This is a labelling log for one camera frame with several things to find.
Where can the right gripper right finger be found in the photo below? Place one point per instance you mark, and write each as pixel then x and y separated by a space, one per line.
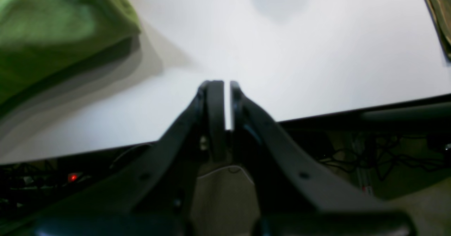
pixel 296 195

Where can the black power strip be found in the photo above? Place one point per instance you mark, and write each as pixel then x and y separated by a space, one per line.
pixel 39 181

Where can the green T-shirt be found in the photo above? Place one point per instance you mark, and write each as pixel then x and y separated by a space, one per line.
pixel 44 42

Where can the camouflage patterned object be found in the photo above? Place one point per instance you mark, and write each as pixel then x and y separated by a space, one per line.
pixel 441 15

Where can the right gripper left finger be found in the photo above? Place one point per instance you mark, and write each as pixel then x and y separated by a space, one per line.
pixel 153 195

